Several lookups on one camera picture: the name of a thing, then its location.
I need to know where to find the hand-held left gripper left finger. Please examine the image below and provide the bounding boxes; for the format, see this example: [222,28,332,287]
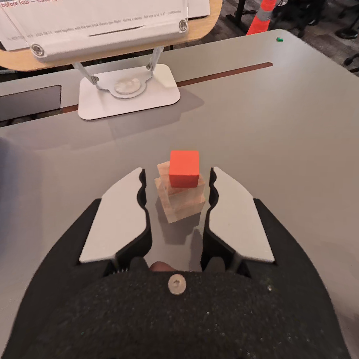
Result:
[79,167,152,265]

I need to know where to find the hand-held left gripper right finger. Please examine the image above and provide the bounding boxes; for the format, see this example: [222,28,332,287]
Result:
[201,167,276,265]

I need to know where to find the large wooden cube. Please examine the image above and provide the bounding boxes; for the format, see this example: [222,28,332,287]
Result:
[154,177,206,224]

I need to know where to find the medium wooden cube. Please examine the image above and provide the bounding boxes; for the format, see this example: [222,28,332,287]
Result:
[156,161,203,198]

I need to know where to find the red wooden cube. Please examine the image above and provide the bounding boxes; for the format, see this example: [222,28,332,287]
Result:
[169,150,201,188]

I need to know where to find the white folding stand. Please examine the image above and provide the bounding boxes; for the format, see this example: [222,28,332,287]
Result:
[31,17,189,120]

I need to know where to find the white instruction sheet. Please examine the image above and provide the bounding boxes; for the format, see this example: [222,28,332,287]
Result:
[0,0,211,52]

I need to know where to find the orange striped traffic cone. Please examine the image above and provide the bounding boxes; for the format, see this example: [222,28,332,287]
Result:
[247,0,278,36]

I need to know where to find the black office chair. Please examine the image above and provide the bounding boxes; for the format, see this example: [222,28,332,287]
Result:
[281,0,359,40]

